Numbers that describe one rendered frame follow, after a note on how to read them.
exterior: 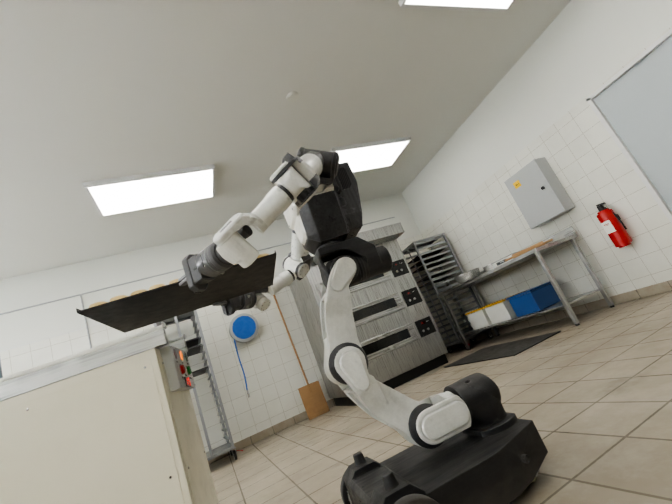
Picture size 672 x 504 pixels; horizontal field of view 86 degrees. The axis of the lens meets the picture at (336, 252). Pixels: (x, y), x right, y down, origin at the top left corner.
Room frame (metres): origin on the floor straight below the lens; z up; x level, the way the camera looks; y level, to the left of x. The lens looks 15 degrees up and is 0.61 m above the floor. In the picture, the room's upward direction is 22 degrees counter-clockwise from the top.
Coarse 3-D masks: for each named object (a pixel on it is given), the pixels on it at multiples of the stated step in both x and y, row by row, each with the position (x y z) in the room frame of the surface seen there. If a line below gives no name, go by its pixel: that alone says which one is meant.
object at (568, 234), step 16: (544, 240) 4.58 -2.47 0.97; (560, 240) 4.11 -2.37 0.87; (528, 256) 4.21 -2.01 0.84; (480, 272) 5.70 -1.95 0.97; (496, 272) 4.86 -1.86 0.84; (592, 272) 4.23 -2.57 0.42; (464, 288) 5.76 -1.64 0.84; (448, 304) 5.62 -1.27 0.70; (560, 304) 4.24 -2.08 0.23; (608, 304) 4.26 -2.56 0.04; (512, 320) 4.71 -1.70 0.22; (576, 320) 3.98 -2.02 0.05; (464, 336) 5.62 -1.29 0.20
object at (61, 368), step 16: (128, 336) 1.07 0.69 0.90; (144, 336) 1.08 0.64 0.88; (160, 336) 1.09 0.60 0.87; (80, 352) 1.03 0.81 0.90; (96, 352) 1.04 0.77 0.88; (112, 352) 1.05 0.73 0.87; (128, 352) 1.06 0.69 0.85; (32, 368) 1.00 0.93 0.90; (48, 368) 1.01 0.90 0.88; (64, 368) 1.02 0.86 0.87; (80, 368) 1.03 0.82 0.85; (0, 384) 0.97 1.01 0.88; (16, 384) 0.98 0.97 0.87; (32, 384) 0.99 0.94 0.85
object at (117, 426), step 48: (48, 384) 1.00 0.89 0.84; (96, 384) 1.03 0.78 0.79; (144, 384) 1.06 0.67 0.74; (0, 432) 0.96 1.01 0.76; (48, 432) 0.99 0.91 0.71; (96, 432) 1.02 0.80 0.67; (144, 432) 1.05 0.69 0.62; (192, 432) 1.27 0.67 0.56; (0, 480) 0.96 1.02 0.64; (48, 480) 0.99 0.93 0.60; (96, 480) 1.02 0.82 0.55; (144, 480) 1.05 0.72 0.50; (192, 480) 1.13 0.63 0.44
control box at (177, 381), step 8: (160, 352) 1.12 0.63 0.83; (168, 352) 1.13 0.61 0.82; (184, 352) 1.31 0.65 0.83; (168, 360) 1.13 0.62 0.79; (176, 360) 1.17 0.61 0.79; (184, 360) 1.29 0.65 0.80; (168, 368) 1.13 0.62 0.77; (176, 368) 1.14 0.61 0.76; (168, 376) 1.13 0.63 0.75; (176, 376) 1.13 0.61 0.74; (184, 376) 1.22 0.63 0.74; (192, 376) 1.35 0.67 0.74; (176, 384) 1.13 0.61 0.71; (184, 384) 1.19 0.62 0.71; (192, 384) 1.32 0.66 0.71
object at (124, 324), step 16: (272, 256) 1.17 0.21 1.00; (240, 272) 1.20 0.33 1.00; (256, 272) 1.27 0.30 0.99; (272, 272) 1.35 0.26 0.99; (160, 288) 1.05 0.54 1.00; (176, 288) 1.10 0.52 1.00; (208, 288) 1.23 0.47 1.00; (224, 288) 1.31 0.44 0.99; (240, 288) 1.39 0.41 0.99; (256, 288) 1.49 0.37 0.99; (112, 304) 1.02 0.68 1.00; (128, 304) 1.07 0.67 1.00; (144, 304) 1.13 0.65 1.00; (160, 304) 1.19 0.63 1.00; (176, 304) 1.26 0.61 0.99; (192, 304) 1.34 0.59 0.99; (208, 304) 1.43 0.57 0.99; (96, 320) 1.10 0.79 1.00; (112, 320) 1.16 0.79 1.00; (128, 320) 1.22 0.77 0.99; (144, 320) 1.30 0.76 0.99; (160, 320) 1.38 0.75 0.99
